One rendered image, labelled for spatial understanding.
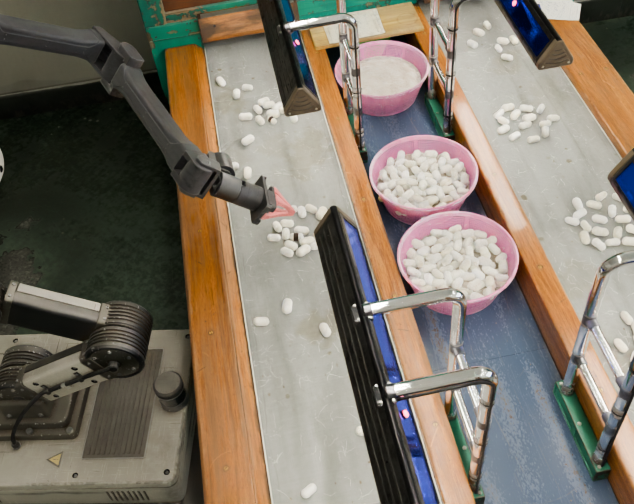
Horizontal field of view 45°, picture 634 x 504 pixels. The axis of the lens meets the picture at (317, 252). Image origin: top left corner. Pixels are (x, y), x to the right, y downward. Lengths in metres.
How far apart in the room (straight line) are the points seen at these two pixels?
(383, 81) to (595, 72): 0.58
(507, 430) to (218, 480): 0.57
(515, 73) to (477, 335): 0.86
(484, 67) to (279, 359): 1.10
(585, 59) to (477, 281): 0.84
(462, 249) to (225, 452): 0.71
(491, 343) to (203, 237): 0.70
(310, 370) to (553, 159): 0.84
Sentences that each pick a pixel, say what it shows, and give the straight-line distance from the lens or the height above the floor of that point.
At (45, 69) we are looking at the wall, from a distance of 3.59.
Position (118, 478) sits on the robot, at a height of 0.47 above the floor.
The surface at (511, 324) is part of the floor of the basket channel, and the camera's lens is 1.75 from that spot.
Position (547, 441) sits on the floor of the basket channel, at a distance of 1.61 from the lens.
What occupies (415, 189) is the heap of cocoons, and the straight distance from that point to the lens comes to 1.91.
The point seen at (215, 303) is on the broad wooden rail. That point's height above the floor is 0.76.
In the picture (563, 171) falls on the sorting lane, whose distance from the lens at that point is 2.00.
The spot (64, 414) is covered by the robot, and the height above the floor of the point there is 0.52.
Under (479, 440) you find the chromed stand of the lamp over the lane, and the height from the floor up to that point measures 0.91.
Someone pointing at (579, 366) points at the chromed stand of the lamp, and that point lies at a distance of 1.51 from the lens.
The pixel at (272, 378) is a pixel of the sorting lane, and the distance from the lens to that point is 1.60.
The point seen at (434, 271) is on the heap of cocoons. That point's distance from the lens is 1.74.
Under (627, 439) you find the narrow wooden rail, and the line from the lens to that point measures 1.54.
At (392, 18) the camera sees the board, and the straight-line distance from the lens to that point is 2.44.
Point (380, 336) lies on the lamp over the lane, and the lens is 1.22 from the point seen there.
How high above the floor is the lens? 2.09
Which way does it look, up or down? 49 degrees down
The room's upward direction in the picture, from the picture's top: 7 degrees counter-clockwise
